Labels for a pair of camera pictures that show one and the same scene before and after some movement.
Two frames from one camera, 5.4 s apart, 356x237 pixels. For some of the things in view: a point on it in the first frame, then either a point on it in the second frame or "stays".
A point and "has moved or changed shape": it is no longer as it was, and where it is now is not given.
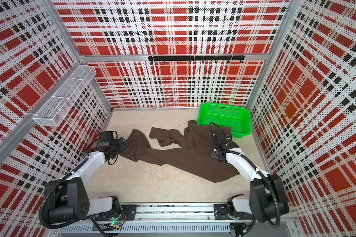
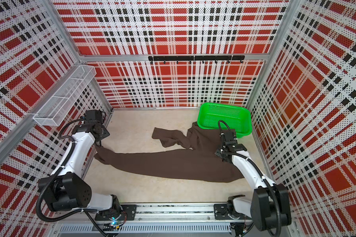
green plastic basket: x=238 y=117 stays
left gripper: x=122 y=143 → x=106 y=133
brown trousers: x=189 y=151 has moved or changed shape
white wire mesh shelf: x=66 y=96 stays
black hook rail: x=202 y=58 stays
